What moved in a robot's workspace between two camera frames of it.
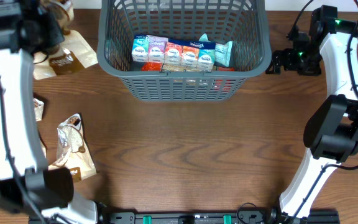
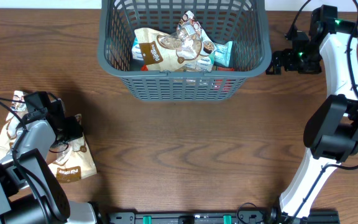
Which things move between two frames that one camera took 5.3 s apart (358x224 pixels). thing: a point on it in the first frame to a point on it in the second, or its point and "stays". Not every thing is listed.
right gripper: (286, 53) stays
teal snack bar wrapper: (223, 50) stays
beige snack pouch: (73, 54) to (177, 51)
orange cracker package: (158, 66) stays
